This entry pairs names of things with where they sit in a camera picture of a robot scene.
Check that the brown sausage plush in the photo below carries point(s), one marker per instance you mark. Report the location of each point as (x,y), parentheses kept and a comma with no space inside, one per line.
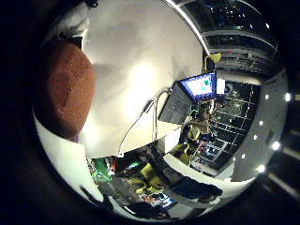
(65,90)

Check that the green plastic object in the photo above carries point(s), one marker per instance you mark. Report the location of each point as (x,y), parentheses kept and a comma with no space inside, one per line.
(101,170)

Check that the yellow green chair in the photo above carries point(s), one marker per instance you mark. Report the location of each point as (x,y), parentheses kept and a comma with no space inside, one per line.
(213,58)
(150,176)

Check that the white box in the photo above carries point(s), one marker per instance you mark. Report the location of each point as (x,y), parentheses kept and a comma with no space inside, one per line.
(172,144)

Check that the person in dark clothes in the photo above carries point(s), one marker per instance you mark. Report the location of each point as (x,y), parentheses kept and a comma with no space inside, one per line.
(193,189)

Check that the dark storage shelf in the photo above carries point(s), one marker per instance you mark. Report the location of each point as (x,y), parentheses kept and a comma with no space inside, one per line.
(231,125)

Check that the white paper sheet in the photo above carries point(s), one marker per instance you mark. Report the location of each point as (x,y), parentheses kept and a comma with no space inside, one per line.
(220,86)

